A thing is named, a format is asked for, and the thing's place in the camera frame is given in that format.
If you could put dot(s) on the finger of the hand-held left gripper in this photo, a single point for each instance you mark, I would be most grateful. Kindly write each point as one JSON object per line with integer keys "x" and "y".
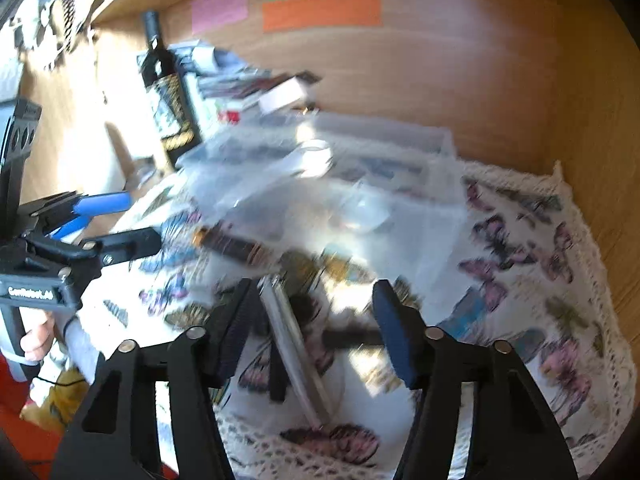
{"x": 102, "y": 203}
{"x": 131, "y": 244}

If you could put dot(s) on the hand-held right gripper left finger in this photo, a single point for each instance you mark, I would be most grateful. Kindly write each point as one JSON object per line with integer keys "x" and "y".
{"x": 234, "y": 332}

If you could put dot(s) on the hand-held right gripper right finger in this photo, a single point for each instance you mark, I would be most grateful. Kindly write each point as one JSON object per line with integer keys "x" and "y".
{"x": 395, "y": 332}

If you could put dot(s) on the silver metal tube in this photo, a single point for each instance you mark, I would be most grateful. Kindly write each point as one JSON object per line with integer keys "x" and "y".
{"x": 295, "y": 350}

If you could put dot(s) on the person's left forearm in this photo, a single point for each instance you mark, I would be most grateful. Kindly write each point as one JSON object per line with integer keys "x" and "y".
{"x": 82, "y": 347}

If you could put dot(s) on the person's left hand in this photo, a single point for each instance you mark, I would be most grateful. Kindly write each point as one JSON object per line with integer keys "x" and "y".
{"x": 36, "y": 337}

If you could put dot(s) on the brown cosmetic tube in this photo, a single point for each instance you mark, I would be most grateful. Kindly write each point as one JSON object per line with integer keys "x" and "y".
{"x": 232, "y": 246}

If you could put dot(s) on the yellow cloth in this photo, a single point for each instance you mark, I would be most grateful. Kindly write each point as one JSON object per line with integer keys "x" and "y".
{"x": 60, "y": 402}

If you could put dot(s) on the dark wine bottle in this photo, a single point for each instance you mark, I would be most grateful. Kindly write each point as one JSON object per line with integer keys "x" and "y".
{"x": 167, "y": 90}

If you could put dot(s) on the butterfly printed tablecloth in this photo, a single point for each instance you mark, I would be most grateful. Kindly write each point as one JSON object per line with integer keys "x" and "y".
{"x": 525, "y": 285}

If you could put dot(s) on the clear plastic bag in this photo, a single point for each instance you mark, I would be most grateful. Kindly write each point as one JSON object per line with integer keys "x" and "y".
{"x": 260, "y": 180}

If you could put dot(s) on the stack of books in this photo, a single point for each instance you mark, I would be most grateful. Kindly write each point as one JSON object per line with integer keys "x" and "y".
{"x": 227, "y": 85}

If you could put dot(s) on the clear plastic storage box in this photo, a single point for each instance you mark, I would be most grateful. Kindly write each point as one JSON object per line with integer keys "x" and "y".
{"x": 395, "y": 160}

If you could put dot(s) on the black white striped fabric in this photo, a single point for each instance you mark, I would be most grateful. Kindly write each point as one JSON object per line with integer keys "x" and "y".
{"x": 70, "y": 20}

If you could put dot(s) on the small white box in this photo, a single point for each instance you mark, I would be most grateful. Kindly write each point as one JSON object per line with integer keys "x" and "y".
{"x": 282, "y": 96}

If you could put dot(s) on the pink paper note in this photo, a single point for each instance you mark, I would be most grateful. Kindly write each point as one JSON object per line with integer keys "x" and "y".
{"x": 220, "y": 9}

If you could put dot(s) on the orange paper sheet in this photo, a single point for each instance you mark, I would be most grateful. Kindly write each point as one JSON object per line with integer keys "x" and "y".
{"x": 322, "y": 11}

